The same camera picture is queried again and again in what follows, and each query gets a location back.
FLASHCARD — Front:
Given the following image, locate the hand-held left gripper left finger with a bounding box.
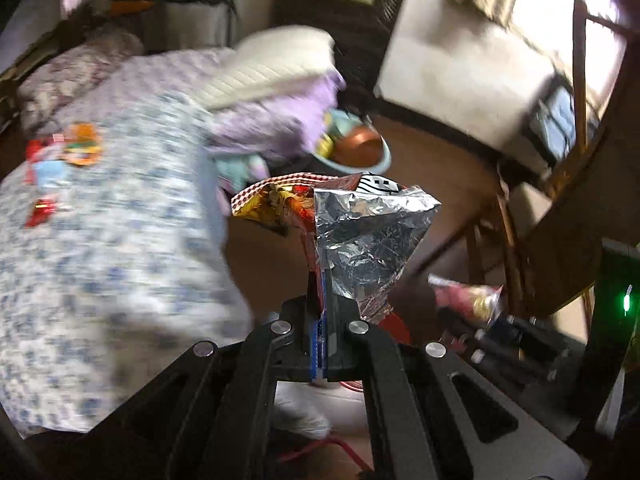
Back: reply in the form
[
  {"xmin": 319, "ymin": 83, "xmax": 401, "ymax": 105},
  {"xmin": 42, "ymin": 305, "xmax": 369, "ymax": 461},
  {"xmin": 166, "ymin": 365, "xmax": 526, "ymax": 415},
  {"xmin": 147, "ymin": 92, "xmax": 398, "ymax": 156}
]
[{"xmin": 65, "ymin": 296, "xmax": 315, "ymax": 480}]

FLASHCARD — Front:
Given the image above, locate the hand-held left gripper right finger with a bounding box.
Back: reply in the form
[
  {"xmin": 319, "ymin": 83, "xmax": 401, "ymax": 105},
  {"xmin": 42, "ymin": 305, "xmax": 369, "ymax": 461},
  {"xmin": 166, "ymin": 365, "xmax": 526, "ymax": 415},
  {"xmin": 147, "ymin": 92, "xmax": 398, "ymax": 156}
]
[{"xmin": 325, "ymin": 297, "xmax": 588, "ymax": 480}]

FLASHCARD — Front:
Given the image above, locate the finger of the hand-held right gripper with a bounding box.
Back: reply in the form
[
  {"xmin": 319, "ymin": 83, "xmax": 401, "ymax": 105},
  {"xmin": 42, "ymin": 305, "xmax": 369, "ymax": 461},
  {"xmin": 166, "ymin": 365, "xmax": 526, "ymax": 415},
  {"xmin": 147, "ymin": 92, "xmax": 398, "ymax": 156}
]
[
  {"xmin": 505, "ymin": 316, "xmax": 591, "ymax": 361},
  {"xmin": 440, "ymin": 310, "xmax": 576, "ymax": 386}
]

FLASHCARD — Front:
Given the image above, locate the pink red snack wrapper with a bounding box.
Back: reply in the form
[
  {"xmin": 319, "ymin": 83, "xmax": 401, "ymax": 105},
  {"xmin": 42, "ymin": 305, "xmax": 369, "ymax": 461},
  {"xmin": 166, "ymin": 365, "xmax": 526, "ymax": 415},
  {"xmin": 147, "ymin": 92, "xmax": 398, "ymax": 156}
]
[{"xmin": 429, "ymin": 274, "xmax": 503, "ymax": 326}]

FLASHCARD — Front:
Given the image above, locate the red yellow foil snack bag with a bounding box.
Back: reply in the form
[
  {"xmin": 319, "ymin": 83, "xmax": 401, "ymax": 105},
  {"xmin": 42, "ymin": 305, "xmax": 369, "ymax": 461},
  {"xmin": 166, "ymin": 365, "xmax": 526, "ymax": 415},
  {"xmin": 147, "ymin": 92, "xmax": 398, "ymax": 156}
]
[{"xmin": 231, "ymin": 172, "xmax": 443, "ymax": 386}]

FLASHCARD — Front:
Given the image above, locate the dark wooden furniture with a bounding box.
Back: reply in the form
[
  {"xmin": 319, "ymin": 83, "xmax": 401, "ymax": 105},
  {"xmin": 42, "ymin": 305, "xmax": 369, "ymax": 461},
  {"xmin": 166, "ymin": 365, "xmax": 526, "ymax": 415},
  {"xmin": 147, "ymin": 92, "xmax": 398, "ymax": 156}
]
[{"xmin": 465, "ymin": 0, "xmax": 640, "ymax": 321}]

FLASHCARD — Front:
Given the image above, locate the teal cloth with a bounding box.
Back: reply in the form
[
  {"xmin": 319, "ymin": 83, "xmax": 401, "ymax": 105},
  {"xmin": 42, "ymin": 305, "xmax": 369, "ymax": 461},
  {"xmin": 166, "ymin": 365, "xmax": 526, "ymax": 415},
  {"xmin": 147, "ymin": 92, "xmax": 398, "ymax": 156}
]
[{"xmin": 217, "ymin": 155, "xmax": 268, "ymax": 191}]

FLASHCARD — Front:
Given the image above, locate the pale green basin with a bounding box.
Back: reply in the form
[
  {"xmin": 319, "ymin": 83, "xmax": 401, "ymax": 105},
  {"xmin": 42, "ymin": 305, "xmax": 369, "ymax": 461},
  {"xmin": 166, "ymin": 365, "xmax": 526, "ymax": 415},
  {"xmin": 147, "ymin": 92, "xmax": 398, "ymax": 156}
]
[{"xmin": 312, "ymin": 110, "xmax": 393, "ymax": 173}]

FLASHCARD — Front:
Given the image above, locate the blue floral bedsheet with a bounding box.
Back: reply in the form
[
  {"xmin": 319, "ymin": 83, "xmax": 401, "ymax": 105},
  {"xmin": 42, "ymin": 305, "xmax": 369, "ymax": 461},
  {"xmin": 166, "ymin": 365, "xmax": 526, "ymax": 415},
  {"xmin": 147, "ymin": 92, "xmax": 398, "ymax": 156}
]
[{"xmin": 0, "ymin": 92, "xmax": 256, "ymax": 436}]

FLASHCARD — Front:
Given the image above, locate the purple floral sheet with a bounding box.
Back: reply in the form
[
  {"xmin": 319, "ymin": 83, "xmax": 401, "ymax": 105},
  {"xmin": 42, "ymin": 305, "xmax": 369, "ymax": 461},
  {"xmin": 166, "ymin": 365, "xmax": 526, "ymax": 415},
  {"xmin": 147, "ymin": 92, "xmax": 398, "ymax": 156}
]
[{"xmin": 65, "ymin": 47, "xmax": 348, "ymax": 161}]

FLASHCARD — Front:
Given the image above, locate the white quilted pillow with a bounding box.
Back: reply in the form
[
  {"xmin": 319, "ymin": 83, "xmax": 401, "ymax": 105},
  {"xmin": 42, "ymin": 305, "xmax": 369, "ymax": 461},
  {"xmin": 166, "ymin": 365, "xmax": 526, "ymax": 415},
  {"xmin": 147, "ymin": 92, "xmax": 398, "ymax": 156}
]
[{"xmin": 192, "ymin": 25, "xmax": 336, "ymax": 111}]

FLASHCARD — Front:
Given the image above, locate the orange plastic bag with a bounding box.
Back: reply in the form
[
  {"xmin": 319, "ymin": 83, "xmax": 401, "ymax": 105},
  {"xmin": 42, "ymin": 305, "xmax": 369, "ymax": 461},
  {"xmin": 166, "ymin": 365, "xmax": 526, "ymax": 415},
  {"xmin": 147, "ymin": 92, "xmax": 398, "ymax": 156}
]
[{"xmin": 62, "ymin": 124, "xmax": 103, "ymax": 167}]

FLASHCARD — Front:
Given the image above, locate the light blue packet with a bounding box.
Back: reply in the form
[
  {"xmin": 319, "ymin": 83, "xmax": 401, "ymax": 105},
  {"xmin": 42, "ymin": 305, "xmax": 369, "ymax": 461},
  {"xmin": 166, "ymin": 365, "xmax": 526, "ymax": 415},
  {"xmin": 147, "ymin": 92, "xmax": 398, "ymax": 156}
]
[{"xmin": 37, "ymin": 162, "xmax": 68, "ymax": 191}]

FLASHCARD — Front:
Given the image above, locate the folded purple floral quilt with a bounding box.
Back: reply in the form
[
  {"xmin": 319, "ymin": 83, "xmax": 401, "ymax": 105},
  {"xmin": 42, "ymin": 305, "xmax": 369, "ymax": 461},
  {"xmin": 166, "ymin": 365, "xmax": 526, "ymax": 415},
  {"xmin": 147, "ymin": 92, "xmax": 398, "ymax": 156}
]
[{"xmin": 17, "ymin": 27, "xmax": 146, "ymax": 131}]

